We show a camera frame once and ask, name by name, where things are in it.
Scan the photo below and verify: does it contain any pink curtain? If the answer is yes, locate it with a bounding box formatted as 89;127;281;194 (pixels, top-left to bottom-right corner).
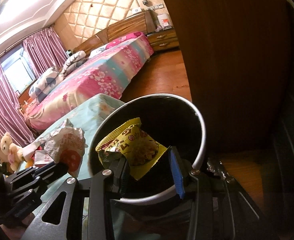
0;64;34;147
22;27;67;77

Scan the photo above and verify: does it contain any dark wooden door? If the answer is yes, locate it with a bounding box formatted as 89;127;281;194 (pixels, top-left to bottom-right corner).
164;0;294;153

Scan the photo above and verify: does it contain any cream teddy bear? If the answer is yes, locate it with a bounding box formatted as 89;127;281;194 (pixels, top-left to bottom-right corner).
0;132;34;172

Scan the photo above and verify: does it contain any white red milk carton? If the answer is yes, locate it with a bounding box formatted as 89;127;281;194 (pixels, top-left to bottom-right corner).
34;150;53;166

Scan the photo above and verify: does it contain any window with blinds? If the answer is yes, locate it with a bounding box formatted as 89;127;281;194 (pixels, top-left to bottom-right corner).
0;44;36;96

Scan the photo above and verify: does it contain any grey white folded quilt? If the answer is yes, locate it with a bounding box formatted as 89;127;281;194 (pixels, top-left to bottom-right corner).
61;50;86;76

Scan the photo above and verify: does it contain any teal floral bed sheet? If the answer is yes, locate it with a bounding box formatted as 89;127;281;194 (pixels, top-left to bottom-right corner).
17;93;125;240

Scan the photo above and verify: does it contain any pink curtain left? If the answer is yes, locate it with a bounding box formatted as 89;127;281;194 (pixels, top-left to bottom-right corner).
0;64;34;147

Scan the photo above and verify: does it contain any white orange box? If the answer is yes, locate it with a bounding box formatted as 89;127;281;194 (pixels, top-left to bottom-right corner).
157;13;172;29

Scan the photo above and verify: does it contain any blue white folded quilt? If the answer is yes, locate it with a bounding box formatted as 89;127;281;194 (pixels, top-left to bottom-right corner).
28;67;64;103

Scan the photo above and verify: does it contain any yellow snack packet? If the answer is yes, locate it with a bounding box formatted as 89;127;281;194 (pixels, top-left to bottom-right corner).
95;118;167;180

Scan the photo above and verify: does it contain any wooden nightstand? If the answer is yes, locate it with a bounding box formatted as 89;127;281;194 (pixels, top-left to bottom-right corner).
147;28;180;51

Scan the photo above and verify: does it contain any wooden headboard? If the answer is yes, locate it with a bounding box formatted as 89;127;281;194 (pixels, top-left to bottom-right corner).
72;10;156;55

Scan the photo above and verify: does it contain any pink floral bed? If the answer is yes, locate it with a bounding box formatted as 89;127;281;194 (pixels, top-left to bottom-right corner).
25;33;154;131

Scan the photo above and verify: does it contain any pink pillow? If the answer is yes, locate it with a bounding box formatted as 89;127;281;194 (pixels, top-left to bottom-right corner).
105;31;144;49

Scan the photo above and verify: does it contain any pink curtain right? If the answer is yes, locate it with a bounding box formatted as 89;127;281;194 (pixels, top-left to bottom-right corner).
22;27;67;77

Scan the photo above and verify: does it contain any white paper wrapper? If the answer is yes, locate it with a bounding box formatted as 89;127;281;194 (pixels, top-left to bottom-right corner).
44;119;87;178

